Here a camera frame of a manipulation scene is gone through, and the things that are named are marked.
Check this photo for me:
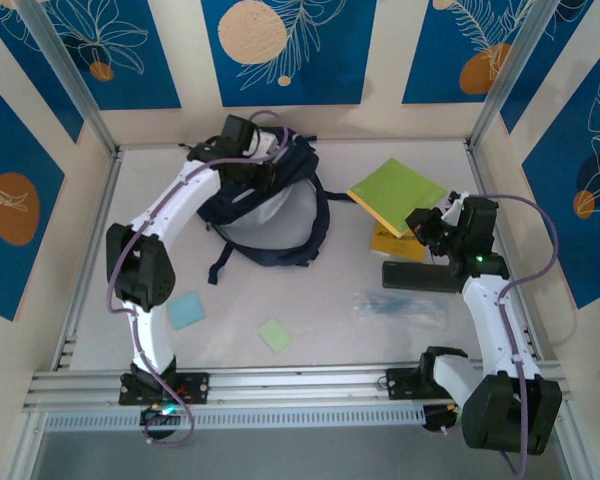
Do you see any navy blue student backpack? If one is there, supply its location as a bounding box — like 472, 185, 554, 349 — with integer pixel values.
197, 127, 351, 286

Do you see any yellow notebook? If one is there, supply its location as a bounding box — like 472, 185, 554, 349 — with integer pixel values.
368, 219, 429, 264

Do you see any green notebook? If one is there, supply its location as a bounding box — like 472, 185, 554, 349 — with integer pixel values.
347, 157, 451, 240

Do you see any black pencil case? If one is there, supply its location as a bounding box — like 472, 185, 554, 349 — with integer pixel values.
381, 259, 469, 294

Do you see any clear bag of pens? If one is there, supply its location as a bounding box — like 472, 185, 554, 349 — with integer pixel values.
352, 288, 451, 334

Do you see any green sticky note pad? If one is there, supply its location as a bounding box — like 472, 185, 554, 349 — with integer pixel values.
257, 318, 294, 356

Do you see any blue sticky note pad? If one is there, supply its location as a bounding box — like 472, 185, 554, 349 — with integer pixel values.
167, 292, 207, 331

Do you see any black right base connector box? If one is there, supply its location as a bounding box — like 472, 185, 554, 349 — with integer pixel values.
422, 404, 464, 435

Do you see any black base connector box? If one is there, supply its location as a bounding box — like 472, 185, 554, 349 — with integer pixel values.
422, 404, 464, 435
139, 405, 181, 441

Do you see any black left base connector box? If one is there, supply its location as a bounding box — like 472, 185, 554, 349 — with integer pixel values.
139, 405, 181, 441

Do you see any aluminium side rail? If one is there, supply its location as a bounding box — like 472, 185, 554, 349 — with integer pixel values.
465, 143, 549, 362
52, 147, 125, 371

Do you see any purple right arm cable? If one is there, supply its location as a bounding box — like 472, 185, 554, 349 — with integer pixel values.
447, 192, 561, 479

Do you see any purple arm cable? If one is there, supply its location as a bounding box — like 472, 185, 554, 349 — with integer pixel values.
447, 192, 561, 479
104, 110, 289, 449

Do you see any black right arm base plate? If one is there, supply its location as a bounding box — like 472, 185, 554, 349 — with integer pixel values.
385, 366, 461, 401

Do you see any aluminium corner post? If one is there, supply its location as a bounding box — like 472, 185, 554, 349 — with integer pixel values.
17, 0, 120, 156
467, 0, 564, 151

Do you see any aluminium cross rail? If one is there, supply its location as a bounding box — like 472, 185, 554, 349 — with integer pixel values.
22, 360, 574, 414

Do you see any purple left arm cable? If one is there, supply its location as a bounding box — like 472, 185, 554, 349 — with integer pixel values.
104, 110, 289, 449

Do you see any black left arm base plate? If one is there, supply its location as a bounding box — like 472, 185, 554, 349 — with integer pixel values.
118, 370, 211, 406

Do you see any grey slotted cable duct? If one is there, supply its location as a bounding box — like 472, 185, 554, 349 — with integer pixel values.
43, 404, 426, 432

